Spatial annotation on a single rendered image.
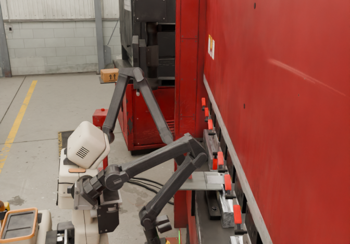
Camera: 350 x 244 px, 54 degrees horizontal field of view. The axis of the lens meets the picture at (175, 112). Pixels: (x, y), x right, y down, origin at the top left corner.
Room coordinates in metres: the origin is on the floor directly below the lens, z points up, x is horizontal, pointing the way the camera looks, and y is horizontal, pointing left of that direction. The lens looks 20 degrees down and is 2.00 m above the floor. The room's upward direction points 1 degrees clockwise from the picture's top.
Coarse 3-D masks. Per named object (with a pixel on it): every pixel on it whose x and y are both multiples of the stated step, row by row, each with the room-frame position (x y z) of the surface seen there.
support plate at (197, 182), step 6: (192, 174) 1.73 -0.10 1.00; (198, 174) 1.73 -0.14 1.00; (210, 174) 1.73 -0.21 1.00; (216, 174) 1.73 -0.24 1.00; (186, 180) 1.66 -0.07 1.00; (192, 180) 1.66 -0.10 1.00; (198, 180) 1.66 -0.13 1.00; (204, 180) 1.66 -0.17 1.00; (186, 186) 1.60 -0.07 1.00; (192, 186) 1.60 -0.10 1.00; (198, 186) 1.60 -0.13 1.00; (204, 186) 1.60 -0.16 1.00; (210, 186) 1.60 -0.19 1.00; (216, 186) 1.60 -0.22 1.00
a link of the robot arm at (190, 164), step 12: (192, 156) 1.40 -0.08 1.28; (204, 156) 1.33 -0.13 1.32; (180, 168) 1.35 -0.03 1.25; (192, 168) 1.34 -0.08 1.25; (168, 180) 1.36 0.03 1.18; (180, 180) 1.33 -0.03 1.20; (168, 192) 1.31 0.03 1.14; (156, 204) 1.30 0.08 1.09; (144, 216) 1.28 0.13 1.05; (156, 216) 1.29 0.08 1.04
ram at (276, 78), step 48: (240, 0) 1.32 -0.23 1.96; (288, 0) 0.79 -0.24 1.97; (336, 0) 0.56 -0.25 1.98; (240, 48) 1.26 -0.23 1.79; (288, 48) 0.75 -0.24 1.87; (336, 48) 0.54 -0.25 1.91; (240, 96) 1.20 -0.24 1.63; (288, 96) 0.72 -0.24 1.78; (336, 96) 0.51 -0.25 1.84; (240, 144) 1.14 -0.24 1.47; (288, 144) 0.68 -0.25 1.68; (336, 144) 0.48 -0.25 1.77; (288, 192) 0.64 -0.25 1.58; (336, 192) 0.46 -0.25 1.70; (288, 240) 0.61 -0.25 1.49; (336, 240) 0.43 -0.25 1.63
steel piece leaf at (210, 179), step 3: (207, 177) 1.69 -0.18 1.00; (210, 177) 1.69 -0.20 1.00; (213, 177) 1.69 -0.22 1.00; (216, 177) 1.69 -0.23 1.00; (219, 177) 1.69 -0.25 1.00; (222, 177) 1.69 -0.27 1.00; (207, 180) 1.66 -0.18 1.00; (210, 180) 1.66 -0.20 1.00; (213, 180) 1.66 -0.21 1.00; (216, 180) 1.66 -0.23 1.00; (219, 180) 1.66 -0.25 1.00; (222, 180) 1.66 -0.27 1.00; (207, 183) 1.63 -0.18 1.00; (210, 183) 1.63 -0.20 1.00; (213, 183) 1.63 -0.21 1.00; (216, 183) 1.63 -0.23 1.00; (219, 183) 1.63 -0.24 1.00; (222, 183) 1.63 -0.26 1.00
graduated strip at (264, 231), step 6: (204, 78) 2.45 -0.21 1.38; (216, 108) 1.77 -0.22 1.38; (222, 126) 1.53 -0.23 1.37; (228, 138) 1.37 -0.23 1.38; (234, 150) 1.22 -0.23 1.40; (234, 156) 1.21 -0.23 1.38; (240, 168) 1.10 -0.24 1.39; (246, 180) 1.00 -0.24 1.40; (246, 186) 0.99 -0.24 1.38; (252, 198) 0.91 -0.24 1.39; (252, 204) 0.91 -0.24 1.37; (258, 210) 0.84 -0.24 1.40; (258, 216) 0.83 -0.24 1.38; (264, 228) 0.77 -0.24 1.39; (264, 234) 0.76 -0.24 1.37; (270, 240) 0.71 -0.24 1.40
